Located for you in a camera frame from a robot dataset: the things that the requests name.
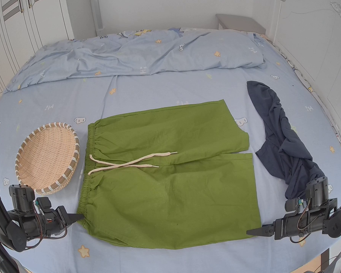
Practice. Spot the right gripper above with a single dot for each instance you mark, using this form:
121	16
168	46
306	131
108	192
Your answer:
289	226

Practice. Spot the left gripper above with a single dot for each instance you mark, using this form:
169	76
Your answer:
49	225

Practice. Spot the green shorts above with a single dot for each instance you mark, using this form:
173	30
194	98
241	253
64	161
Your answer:
173	195

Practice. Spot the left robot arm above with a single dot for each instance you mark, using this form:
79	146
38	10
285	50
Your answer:
21	198

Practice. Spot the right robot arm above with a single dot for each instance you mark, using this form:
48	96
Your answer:
316	192

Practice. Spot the round woven basket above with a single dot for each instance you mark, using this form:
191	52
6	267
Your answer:
45	158

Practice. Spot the dark blue garment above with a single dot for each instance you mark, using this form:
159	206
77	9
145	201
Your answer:
272	109

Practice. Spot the bed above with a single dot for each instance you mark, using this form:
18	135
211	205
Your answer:
173	81

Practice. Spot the pale blue quilt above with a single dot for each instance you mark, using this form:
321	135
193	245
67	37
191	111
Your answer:
130	55

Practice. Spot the white wardrobe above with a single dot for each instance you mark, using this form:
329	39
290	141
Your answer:
14	24

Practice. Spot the grey bedside table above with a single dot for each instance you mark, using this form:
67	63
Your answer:
238	23

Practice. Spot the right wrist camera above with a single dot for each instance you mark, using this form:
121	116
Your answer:
292	206

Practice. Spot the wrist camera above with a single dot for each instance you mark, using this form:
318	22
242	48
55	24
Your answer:
292	206
45	203

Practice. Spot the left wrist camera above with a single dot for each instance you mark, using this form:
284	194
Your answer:
45	203

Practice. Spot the grey wall pipe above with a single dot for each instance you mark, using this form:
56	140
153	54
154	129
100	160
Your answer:
96	10

